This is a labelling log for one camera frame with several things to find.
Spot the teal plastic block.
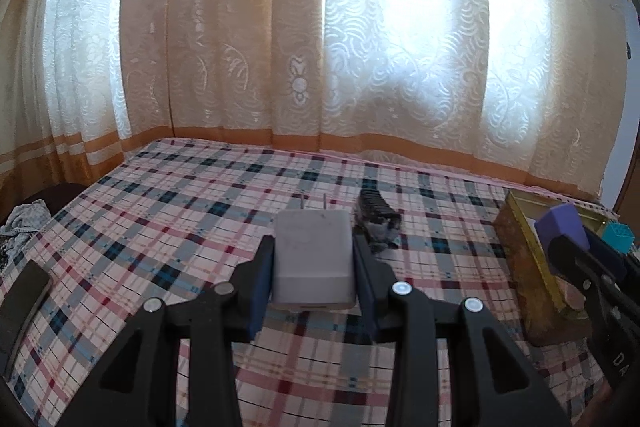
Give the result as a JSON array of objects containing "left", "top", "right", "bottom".
[{"left": 602, "top": 221, "right": 634, "bottom": 255}]

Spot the purple box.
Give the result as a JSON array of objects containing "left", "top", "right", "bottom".
[{"left": 535, "top": 204, "right": 590, "bottom": 253}]

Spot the black hair clip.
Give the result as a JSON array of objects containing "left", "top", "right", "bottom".
[{"left": 355, "top": 188, "right": 401, "bottom": 254}]

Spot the white charger adapter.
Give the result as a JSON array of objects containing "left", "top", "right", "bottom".
[{"left": 271, "top": 208, "right": 356, "bottom": 311}]

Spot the gold metal tray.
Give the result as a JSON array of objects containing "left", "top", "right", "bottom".
[{"left": 494, "top": 188, "right": 591, "bottom": 347}]

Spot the black smartphone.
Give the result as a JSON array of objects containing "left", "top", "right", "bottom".
[{"left": 0, "top": 260, "right": 52, "bottom": 381}]

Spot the plaid tablecloth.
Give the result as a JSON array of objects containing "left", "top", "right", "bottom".
[{"left": 0, "top": 136, "right": 622, "bottom": 427}]

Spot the grey patterned cloth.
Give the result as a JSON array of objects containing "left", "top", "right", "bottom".
[{"left": 0, "top": 199, "right": 51, "bottom": 270}]

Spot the cream orange patterned curtain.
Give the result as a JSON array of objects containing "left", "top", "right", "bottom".
[{"left": 1, "top": 0, "right": 627, "bottom": 211}]

